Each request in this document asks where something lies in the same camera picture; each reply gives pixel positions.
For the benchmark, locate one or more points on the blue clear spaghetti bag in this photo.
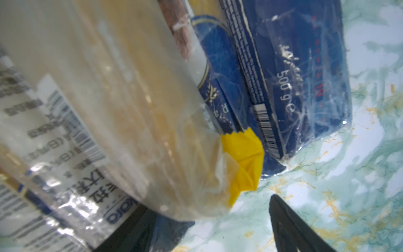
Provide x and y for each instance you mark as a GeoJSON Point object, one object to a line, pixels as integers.
{"type": "Point", "coordinates": [205, 42]}

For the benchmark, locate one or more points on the blue Barilla spaghetti box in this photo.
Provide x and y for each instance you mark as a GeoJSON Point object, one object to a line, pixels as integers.
{"type": "Point", "coordinates": [293, 57]}

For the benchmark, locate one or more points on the yellow top spaghetti bag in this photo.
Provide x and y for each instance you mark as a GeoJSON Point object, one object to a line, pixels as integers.
{"type": "Point", "coordinates": [108, 75]}

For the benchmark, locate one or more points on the clear white-label spaghetti bag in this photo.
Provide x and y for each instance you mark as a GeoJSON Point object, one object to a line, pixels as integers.
{"type": "Point", "coordinates": [46, 145]}

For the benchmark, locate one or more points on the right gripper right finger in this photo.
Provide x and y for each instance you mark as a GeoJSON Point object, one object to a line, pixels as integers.
{"type": "Point", "coordinates": [291, 232]}

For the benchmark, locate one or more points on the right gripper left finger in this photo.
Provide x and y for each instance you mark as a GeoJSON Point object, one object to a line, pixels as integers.
{"type": "Point", "coordinates": [146, 231]}

